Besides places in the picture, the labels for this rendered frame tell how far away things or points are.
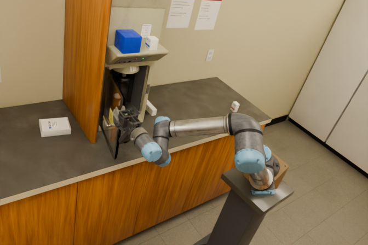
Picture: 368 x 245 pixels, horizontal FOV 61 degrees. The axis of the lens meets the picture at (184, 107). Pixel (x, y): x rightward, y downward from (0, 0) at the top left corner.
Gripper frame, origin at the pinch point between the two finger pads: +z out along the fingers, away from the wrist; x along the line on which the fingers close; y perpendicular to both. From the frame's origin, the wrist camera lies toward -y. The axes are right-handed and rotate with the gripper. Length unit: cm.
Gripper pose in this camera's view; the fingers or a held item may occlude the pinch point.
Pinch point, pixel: (115, 111)
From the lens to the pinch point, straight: 153.0
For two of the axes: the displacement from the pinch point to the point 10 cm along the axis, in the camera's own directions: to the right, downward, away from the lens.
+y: 2.3, -8.2, -5.2
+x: -7.9, 1.6, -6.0
